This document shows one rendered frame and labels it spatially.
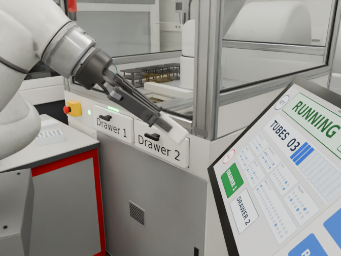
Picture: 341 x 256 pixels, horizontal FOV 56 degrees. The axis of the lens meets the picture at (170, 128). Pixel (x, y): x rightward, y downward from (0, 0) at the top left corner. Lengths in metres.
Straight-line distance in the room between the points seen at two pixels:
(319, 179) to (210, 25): 0.60
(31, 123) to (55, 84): 1.14
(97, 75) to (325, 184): 0.40
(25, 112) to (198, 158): 0.56
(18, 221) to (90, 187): 0.81
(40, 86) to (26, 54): 1.54
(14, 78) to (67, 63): 0.10
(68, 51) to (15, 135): 0.48
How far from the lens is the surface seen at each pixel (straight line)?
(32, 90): 2.13
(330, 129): 0.57
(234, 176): 0.69
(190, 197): 1.20
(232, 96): 1.09
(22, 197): 0.98
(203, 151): 1.07
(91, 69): 0.58
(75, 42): 0.58
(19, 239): 0.84
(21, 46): 0.59
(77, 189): 1.60
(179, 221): 1.30
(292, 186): 0.54
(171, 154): 1.16
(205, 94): 1.01
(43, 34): 0.59
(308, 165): 0.54
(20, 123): 1.02
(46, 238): 1.65
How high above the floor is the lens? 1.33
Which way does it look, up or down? 19 degrees down
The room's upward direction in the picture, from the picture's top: straight up
